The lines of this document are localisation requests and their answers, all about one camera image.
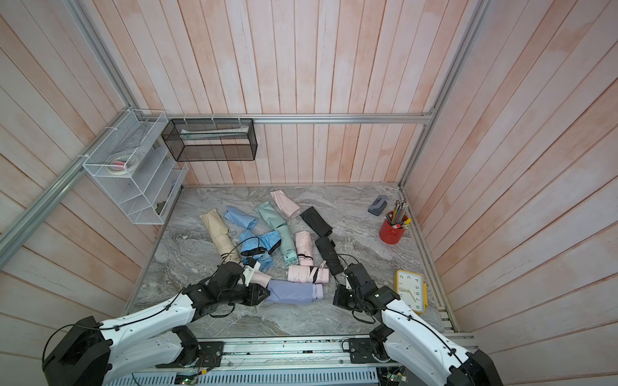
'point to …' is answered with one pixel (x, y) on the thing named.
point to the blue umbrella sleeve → (241, 219)
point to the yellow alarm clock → (412, 289)
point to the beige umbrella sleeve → (220, 236)
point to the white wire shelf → (146, 196)
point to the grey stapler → (378, 206)
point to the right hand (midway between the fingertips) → (333, 295)
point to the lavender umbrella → (294, 292)
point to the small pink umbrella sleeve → (286, 205)
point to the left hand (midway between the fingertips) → (264, 296)
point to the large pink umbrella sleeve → (261, 278)
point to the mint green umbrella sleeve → (270, 215)
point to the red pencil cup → (389, 233)
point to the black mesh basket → (211, 139)
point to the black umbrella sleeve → (316, 222)
